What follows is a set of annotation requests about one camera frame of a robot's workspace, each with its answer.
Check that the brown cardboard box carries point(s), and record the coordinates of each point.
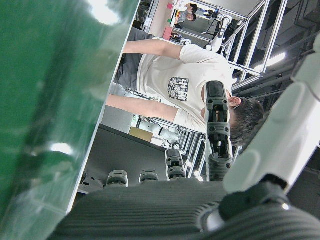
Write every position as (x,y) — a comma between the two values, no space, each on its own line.
(141,135)

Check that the black Huawei monitor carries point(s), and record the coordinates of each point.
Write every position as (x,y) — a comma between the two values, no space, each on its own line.
(120,155)

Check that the aluminium conveyor side rail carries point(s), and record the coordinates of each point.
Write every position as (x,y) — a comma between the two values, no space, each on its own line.
(105,112)

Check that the person in grey shirt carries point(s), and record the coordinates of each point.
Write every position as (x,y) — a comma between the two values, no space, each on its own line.
(185,18)

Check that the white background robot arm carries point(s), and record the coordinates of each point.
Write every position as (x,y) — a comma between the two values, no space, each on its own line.
(220,35)
(165,133)

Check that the green conveyor belt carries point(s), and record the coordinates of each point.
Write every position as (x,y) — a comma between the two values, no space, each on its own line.
(50,100)

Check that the person in white t-shirt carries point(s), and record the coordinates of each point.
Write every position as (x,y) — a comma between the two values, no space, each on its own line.
(162,70)

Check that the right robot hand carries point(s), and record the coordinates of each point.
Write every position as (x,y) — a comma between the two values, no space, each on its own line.
(150,207)

